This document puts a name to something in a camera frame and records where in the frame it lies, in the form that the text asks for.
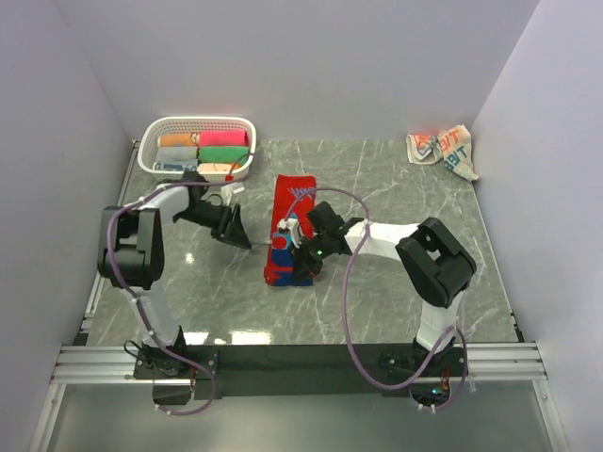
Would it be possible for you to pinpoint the crumpled white printed towel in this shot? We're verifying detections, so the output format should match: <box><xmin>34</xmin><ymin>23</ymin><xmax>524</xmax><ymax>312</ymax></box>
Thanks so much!
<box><xmin>406</xmin><ymin>124</ymin><xmax>479</xmax><ymax>183</ymax></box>

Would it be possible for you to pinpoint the aluminium front rail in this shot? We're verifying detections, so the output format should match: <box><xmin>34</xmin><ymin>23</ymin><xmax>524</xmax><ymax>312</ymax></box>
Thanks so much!
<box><xmin>51</xmin><ymin>343</ymin><xmax>547</xmax><ymax>384</ymax></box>

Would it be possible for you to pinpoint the grey rolled towel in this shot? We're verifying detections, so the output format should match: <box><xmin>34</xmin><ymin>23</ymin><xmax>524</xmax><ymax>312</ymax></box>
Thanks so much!
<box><xmin>156</xmin><ymin>146</ymin><xmax>198</xmax><ymax>162</ymax></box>

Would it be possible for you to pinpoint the pink rolled towel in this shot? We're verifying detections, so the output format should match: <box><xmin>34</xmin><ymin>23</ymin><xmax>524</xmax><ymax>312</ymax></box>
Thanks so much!
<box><xmin>198</xmin><ymin>129</ymin><xmax>249</xmax><ymax>147</ymax></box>

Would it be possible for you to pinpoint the green rolled towel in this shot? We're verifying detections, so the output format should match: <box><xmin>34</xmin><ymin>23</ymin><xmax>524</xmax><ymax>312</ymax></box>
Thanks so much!
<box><xmin>198</xmin><ymin>146</ymin><xmax>250</xmax><ymax>165</ymax></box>

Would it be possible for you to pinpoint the red blue cat towel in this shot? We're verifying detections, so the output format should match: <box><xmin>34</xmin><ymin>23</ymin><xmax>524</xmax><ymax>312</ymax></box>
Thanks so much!
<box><xmin>264</xmin><ymin>174</ymin><xmax>317</xmax><ymax>287</ymax></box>

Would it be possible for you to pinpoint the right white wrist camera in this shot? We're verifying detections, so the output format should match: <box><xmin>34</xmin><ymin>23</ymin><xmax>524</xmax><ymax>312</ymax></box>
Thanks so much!
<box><xmin>277</xmin><ymin>215</ymin><xmax>304</xmax><ymax>249</ymax></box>

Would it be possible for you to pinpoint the orange rolled towel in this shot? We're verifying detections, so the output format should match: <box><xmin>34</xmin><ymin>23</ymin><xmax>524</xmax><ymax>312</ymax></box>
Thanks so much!
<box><xmin>157</xmin><ymin>133</ymin><xmax>200</xmax><ymax>148</ymax></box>

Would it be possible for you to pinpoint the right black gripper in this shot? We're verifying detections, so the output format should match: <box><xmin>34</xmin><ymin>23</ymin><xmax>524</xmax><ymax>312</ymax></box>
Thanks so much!
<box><xmin>288</xmin><ymin>233</ymin><xmax>334</xmax><ymax>283</ymax></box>

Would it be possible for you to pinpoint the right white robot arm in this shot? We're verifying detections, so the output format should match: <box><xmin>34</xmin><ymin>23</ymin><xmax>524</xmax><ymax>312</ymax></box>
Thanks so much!
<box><xmin>277</xmin><ymin>202</ymin><xmax>477</xmax><ymax>376</ymax></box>

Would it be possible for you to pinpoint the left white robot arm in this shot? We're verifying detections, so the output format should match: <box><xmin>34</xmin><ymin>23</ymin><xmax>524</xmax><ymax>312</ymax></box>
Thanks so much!
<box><xmin>97</xmin><ymin>171</ymin><xmax>252</xmax><ymax>379</ymax></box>

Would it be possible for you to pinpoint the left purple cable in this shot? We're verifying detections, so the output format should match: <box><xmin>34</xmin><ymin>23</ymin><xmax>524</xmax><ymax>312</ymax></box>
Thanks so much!
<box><xmin>106</xmin><ymin>150</ymin><xmax>258</xmax><ymax>418</ymax></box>

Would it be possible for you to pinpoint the blue patterned rolled towel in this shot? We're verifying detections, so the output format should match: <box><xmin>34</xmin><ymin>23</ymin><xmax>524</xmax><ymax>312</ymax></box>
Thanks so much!
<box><xmin>153</xmin><ymin>160</ymin><xmax>199</xmax><ymax>172</ymax></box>

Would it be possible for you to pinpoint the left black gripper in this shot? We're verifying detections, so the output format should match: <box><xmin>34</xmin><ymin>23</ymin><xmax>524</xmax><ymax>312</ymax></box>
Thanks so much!
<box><xmin>175</xmin><ymin>202</ymin><xmax>252</xmax><ymax>250</ymax></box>

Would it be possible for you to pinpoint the peach rolled towel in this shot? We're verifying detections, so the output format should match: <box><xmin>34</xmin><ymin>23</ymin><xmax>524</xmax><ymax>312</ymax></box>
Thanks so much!
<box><xmin>197</xmin><ymin>163</ymin><xmax>240</xmax><ymax>173</ymax></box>

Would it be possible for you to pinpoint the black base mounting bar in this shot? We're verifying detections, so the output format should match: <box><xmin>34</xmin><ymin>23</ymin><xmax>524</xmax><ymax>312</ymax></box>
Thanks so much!
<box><xmin>133</xmin><ymin>343</ymin><xmax>464</xmax><ymax>400</ymax></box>

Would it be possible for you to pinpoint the white plastic basket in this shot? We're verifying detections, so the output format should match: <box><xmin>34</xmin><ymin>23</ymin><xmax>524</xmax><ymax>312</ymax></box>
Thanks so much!
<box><xmin>138</xmin><ymin>116</ymin><xmax>257</xmax><ymax>181</ymax></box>

